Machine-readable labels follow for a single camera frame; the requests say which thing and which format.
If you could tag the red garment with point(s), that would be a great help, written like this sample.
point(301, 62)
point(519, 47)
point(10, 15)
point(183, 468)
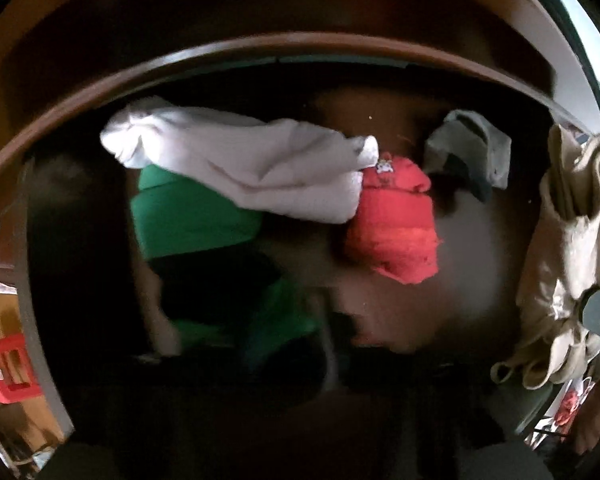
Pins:
point(395, 230)

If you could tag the green garment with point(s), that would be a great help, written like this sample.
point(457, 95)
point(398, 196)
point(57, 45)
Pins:
point(190, 215)

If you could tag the white garment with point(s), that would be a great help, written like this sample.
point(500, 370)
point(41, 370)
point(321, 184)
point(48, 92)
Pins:
point(240, 170)

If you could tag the red white printed cloth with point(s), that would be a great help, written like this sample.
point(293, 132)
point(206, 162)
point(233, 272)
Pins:
point(572, 402)

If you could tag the beige underwear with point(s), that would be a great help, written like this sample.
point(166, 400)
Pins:
point(560, 250)

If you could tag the brown wooden dresser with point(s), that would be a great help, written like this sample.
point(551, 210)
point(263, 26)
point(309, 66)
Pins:
point(280, 0)

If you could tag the grey garment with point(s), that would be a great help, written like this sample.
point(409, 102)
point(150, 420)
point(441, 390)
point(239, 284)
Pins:
point(475, 145)

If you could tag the small wooden drawer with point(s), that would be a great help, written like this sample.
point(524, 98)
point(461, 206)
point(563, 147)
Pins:
point(0, 255)

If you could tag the large wooden drawer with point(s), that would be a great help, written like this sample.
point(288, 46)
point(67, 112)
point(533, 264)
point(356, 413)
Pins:
point(480, 260)

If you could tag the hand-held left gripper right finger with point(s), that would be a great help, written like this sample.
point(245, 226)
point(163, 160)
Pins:
point(359, 355)

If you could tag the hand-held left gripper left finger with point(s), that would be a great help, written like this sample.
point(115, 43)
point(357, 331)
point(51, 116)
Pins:
point(331, 355)

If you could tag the red plastic stool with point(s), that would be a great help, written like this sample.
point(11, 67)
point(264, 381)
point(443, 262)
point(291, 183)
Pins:
point(0, 362)

